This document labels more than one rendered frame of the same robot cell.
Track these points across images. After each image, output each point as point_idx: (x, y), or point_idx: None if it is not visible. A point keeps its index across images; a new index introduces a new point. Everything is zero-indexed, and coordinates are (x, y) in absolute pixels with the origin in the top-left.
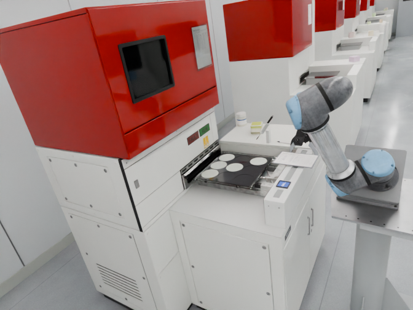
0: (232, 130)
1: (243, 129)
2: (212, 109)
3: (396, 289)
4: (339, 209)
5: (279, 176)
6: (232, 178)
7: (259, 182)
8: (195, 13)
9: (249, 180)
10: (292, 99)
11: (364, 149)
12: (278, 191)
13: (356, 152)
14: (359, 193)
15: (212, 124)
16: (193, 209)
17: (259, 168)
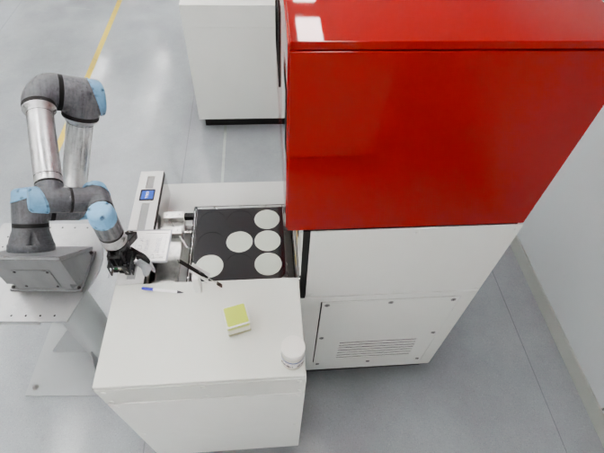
0: (297, 324)
1: (276, 336)
2: (301, 234)
3: (66, 330)
4: (93, 235)
5: (156, 208)
6: (227, 217)
7: (187, 216)
8: (284, 40)
9: (203, 219)
10: (93, 80)
11: (35, 255)
12: (151, 186)
13: (48, 254)
14: (64, 246)
15: (299, 243)
16: (259, 189)
17: (200, 247)
